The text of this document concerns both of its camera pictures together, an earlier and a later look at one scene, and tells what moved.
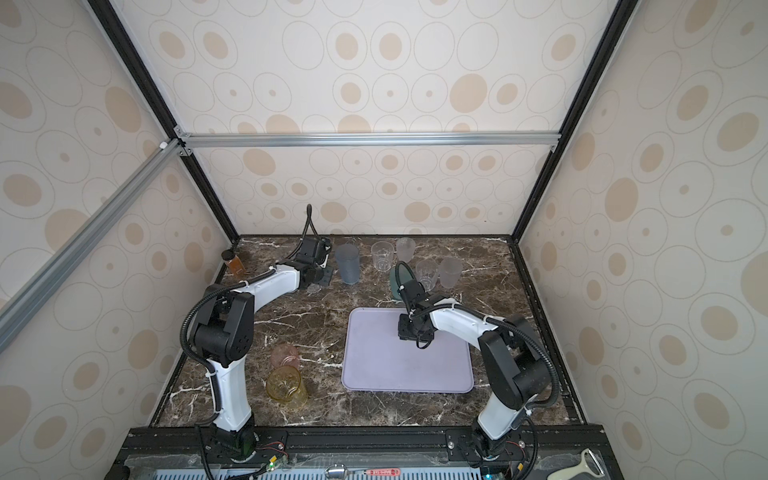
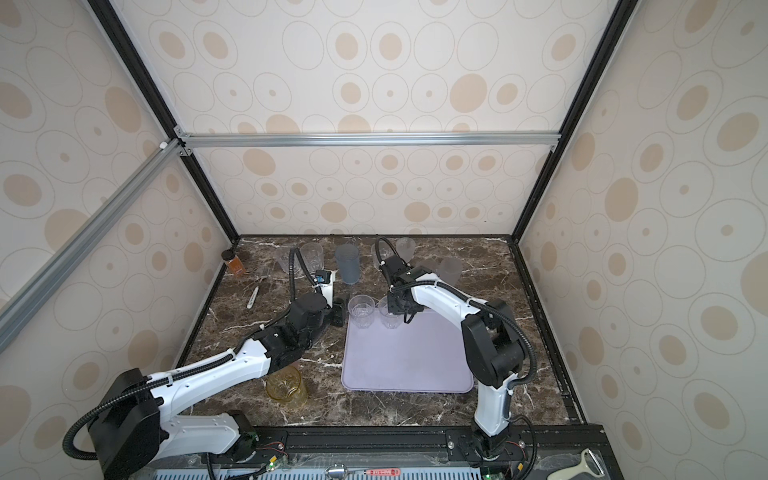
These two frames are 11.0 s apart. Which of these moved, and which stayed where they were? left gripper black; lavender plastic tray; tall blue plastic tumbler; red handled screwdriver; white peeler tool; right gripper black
Moved: right gripper black; left gripper black
Stayed: white peeler tool; red handled screwdriver; tall blue plastic tumbler; lavender plastic tray
